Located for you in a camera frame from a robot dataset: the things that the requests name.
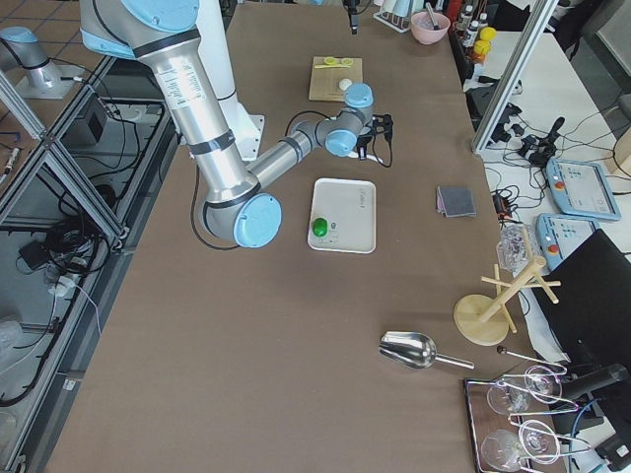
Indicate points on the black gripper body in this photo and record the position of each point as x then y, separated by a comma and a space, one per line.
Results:
353, 15
364, 144

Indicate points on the blue teach pendant far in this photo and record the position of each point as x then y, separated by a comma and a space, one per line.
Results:
581, 189

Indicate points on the clear glass jar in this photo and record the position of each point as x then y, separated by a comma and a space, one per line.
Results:
514, 250

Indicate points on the metal pestle in bowl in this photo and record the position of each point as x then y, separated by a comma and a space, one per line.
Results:
432, 16

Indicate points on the green lime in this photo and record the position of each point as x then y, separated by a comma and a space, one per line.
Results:
320, 227

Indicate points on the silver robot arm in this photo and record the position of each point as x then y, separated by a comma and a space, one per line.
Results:
163, 35
20, 48

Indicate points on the grey folded cloth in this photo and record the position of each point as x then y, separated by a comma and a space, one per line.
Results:
454, 201

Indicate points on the blue teach pendant near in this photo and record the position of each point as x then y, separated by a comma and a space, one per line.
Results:
560, 235

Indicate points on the yellow plastic knife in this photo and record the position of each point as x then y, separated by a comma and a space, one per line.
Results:
325, 66

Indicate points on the wooden mug tree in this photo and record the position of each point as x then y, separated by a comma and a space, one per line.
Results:
485, 321

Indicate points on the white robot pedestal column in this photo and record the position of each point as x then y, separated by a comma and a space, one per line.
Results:
231, 98

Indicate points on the black monitor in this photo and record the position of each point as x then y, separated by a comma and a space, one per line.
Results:
591, 320

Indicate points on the metal scoop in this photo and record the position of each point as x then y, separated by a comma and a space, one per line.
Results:
416, 350

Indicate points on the wooden cutting board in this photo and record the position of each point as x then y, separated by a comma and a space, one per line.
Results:
324, 82

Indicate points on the wine glass rack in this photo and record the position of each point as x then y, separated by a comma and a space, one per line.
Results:
510, 421

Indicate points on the blue teach pendant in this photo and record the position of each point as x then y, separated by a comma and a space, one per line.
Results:
581, 189
560, 235

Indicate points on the cream rectangular tray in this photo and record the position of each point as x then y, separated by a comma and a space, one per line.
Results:
349, 205

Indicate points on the aluminium frame post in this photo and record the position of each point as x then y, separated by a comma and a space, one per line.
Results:
535, 25

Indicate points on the pink bowl with ice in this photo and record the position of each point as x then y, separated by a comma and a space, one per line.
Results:
422, 27

